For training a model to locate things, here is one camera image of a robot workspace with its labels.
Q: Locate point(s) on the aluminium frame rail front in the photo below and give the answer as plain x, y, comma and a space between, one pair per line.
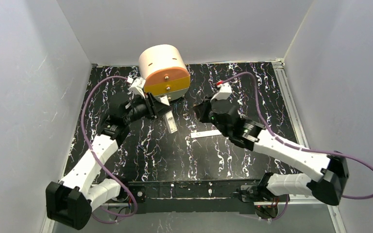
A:
61, 196

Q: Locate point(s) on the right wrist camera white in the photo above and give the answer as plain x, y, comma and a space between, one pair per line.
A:
223, 93

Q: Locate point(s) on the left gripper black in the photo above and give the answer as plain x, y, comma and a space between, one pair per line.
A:
153, 106

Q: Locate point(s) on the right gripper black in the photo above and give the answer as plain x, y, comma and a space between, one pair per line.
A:
201, 111

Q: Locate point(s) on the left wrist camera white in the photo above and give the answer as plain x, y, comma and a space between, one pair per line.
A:
137, 87

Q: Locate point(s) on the aluminium frame rail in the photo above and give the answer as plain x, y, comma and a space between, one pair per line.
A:
281, 76
61, 196

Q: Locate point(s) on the black marble pattern mat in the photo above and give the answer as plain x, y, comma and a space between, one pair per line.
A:
151, 153

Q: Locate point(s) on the white remote control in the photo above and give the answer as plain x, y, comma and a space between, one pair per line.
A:
170, 122

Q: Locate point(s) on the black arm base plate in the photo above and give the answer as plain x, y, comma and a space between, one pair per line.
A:
207, 206

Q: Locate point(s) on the aluminium frame rail right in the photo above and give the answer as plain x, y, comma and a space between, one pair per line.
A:
281, 76

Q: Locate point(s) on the round pastel drawer box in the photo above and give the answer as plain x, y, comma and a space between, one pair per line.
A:
164, 71

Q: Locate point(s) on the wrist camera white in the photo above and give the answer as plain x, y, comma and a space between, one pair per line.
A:
137, 87
223, 93

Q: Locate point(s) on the white remote battery cover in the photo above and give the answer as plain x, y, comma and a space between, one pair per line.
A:
202, 134

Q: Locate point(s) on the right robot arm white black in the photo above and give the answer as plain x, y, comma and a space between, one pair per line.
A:
321, 176

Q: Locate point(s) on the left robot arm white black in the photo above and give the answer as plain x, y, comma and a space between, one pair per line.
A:
112, 131

